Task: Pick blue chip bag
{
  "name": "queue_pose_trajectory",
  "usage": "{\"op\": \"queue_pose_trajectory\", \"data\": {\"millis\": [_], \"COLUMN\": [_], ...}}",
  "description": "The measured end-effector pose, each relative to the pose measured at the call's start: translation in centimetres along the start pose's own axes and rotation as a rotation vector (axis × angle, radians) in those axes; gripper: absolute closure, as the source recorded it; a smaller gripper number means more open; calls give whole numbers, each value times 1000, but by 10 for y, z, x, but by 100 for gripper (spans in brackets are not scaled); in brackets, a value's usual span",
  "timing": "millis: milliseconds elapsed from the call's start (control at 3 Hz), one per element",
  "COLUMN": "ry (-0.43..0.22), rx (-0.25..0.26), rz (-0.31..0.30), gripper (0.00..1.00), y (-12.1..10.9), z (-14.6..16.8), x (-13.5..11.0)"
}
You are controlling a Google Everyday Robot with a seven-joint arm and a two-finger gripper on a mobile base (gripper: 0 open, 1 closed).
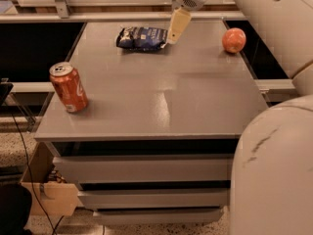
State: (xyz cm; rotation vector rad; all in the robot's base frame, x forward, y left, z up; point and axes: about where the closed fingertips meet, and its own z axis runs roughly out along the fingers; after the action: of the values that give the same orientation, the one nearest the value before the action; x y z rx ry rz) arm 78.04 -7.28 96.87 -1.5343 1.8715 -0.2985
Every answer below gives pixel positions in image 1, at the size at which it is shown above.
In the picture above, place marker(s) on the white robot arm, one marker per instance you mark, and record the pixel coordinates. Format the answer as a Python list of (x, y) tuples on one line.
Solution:
[(272, 172)]

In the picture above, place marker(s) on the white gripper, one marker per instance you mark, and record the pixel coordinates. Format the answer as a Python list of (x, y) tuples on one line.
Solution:
[(180, 19)]

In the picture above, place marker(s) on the cardboard box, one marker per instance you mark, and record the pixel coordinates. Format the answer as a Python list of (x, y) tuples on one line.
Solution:
[(49, 196)]

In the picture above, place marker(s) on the black round object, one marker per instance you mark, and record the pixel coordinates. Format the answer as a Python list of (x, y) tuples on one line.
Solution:
[(15, 205)]

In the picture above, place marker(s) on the metal frame rail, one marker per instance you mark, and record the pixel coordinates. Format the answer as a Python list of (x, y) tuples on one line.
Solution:
[(55, 11)]

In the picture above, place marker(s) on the blue chip bag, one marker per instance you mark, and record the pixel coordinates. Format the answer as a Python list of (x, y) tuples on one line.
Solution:
[(139, 38)]

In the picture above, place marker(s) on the orange apple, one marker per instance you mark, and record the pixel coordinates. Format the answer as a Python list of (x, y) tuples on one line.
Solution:
[(234, 40)]

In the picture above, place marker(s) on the orange soda can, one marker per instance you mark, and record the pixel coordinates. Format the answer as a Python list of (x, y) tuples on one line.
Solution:
[(68, 86)]

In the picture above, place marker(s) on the grey drawer cabinet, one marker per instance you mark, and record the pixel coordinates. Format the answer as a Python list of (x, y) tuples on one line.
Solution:
[(156, 142)]

